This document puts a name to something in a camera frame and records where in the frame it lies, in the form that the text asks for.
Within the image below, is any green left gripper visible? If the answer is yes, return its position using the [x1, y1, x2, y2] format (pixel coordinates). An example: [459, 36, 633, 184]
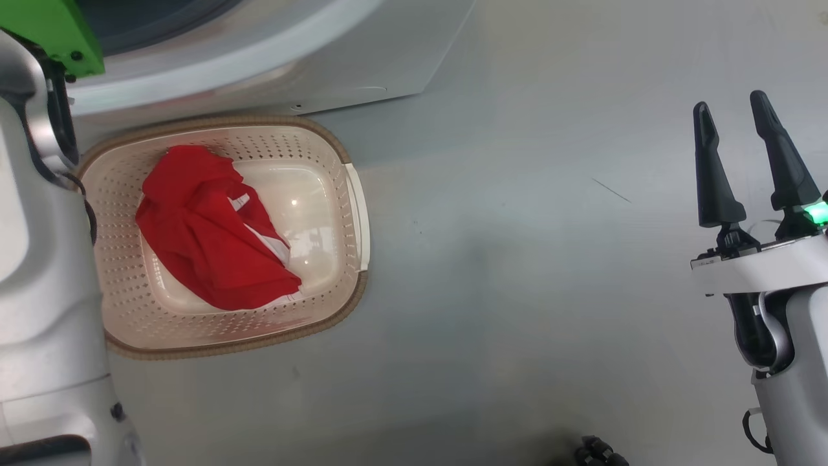
[0, 0, 105, 78]

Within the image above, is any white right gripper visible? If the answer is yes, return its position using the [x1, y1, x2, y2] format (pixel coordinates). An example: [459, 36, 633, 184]
[691, 91, 828, 296]

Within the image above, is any red sports jersey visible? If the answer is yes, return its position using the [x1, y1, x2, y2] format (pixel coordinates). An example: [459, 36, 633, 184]
[135, 145, 303, 311]

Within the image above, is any white front-load washing machine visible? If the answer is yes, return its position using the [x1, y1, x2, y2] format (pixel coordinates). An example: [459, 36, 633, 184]
[65, 0, 476, 124]

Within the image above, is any cream perforated laundry basket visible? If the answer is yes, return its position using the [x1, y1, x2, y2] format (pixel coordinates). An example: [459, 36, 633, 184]
[76, 115, 371, 361]

